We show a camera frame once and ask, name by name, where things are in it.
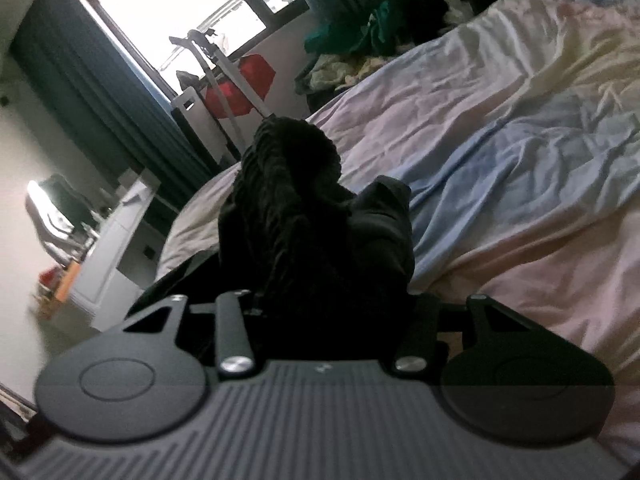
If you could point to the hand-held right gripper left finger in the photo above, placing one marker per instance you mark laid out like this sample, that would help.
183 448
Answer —
232 330

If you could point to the black knit sweater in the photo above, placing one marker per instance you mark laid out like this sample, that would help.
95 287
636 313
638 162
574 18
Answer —
285 200

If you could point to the white dressing table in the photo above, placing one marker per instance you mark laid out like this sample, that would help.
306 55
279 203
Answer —
120 250

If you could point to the pastel bed blanket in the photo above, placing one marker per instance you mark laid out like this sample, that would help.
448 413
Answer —
525 160

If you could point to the orange box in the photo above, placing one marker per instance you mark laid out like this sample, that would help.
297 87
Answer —
67 280

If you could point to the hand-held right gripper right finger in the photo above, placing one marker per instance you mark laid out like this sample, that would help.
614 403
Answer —
415 335

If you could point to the red hexagonal cushion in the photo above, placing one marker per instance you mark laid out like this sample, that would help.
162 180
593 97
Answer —
250 80

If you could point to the black smooth garment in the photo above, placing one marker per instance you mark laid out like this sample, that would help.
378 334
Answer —
385 230

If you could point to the wavy vanity mirror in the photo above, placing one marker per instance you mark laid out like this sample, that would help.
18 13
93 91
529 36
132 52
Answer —
55 215

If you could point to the dark framed window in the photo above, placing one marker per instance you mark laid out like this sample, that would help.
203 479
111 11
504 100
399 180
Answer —
175 10

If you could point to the green clothes pile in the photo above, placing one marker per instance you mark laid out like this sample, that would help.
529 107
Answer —
360 30

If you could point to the pale clothes pile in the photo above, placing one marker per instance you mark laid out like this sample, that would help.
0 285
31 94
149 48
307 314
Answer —
340 72

